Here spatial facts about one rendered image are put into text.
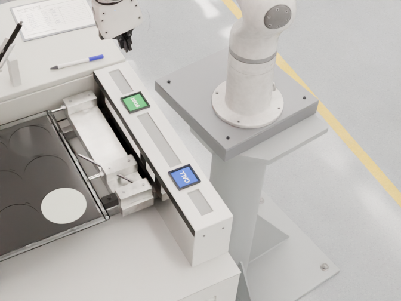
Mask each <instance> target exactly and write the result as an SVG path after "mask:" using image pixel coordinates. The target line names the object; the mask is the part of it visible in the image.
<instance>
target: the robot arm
mask: <svg viewBox="0 0 401 301"><path fill-rule="evenodd" d="M236 1H237V3H238V5H239V6H240V9H241V12H242V17H241V18H240V19H239V20H237V21H236V22H235V23H234V25H233V26H232V28H231V30H230V36H229V51H228V60H227V77H226V81H224V82H223V83H221V84H220V85H219V86H218V87H217V88H216V89H215V90H214V92H213V94H212V108H213V110H214V112H215V114H216V115H217V116H218V117H219V118H220V119H222V120H223V121H224V122H226V123H228V124H230V125H233V126H235V127H240V128H260V127H264V126H266V125H269V124H271V123H272V122H274V121H275V120H277V119H278V117H280V115H281V113H282V111H283V97H282V95H281V93H280V91H279V90H278V89H277V88H276V86H275V83H274V82H273V78H274V69H275V64H276V55H277V46H278V40H279V36H280V34H281V33H282V32H283V31H284V30H286V29H287V28H289V27H290V26H291V25H292V24H293V22H294V20H295V16H296V13H297V3H296V0H236ZM91 3H92V12H93V16H94V21H95V24H96V26H97V29H98V36H99V37H100V39H101V40H104V39H116V40H117V41H118V44H119V47H120V48H121V49H124V50H125V52H126V53H127V52H128V51H131V50H132V47H131V44H132V39H131V36H132V32H133V30H134V28H135V27H137V26H139V25H141V24H142V22H143V15H142V13H141V10H140V6H139V4H138V1H137V0H91Z"/></svg>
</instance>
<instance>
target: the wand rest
mask: <svg viewBox="0 0 401 301"><path fill-rule="evenodd" d="M8 40H9V38H8V37H7V36H6V37H5V39H4V41H3V43H2V44H1V46H0V53H1V51H2V49H3V48H4V47H5V44H6V43H7V41H8ZM14 46H15V43H14V42H13V43H12V44H11V45H10V46H9V47H8V50H7V51H6V53H5V55H4V56H3V58H2V60H1V62H0V72H2V70H3V69H2V67H3V65H4V63H5V62H6V61H7V66H8V72H9V76H10V81H11V83H12V85H13V86H14V87H17V86H20V85H21V78H20V71H19V67H18V61H17V57H16V56H15V54H14V52H12V53H11V51H12V50H13V48H14Z"/></svg>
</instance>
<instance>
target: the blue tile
mask: <svg viewBox="0 0 401 301"><path fill-rule="evenodd" d="M171 175H172V176H173V178H174V179H175V181H176V182H177V184H178V185H179V187H182V186H185V185H188V184H190V183H193V182H196V181H197V178H196V177H195V175H194V174H193V172H192V171H191V169H190V168H189V167H186V168H184V169H181V170H178V171H175V172H173V173H171Z"/></svg>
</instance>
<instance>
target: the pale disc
mask: <svg viewBox="0 0 401 301"><path fill-rule="evenodd" d="M86 206H87V203H86V200H85V197H84V196H83V195H82V194H81V193H80V192H79V191H77V190H75V189H71V188H60V189H56V190H54V191H52V192H50V193H49V194H48V195H47V196H46V197H45V198H44V199H43V201H42V204H41V210H42V213H43V215H44V216H45V217H46V218H47V219H48V220H49V221H51V222H54V223H61V224H64V223H70V222H73V221H75V220H77V219H79V218H80V217H81V216H82V215H83V213H84V212H85V209H86Z"/></svg>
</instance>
